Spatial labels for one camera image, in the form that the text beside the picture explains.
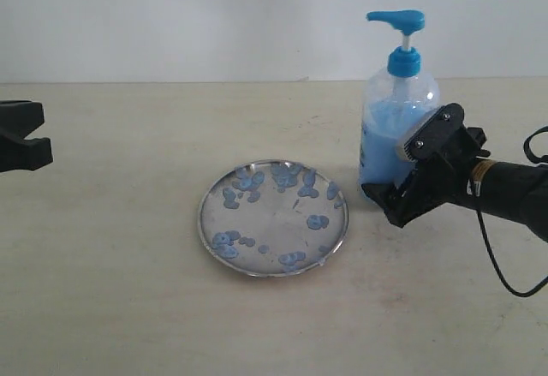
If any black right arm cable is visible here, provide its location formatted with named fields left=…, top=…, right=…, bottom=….
left=474, top=125, right=548, bottom=297

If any round metal plate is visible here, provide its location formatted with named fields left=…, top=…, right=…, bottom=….
left=197, top=159, right=349, bottom=278

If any blue pump soap bottle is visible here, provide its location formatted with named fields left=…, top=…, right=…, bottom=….
left=358, top=9, right=440, bottom=185

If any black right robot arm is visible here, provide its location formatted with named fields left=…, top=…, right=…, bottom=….
left=361, top=103, right=547, bottom=239

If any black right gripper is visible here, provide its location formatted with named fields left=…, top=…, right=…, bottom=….
left=361, top=103, right=486, bottom=227

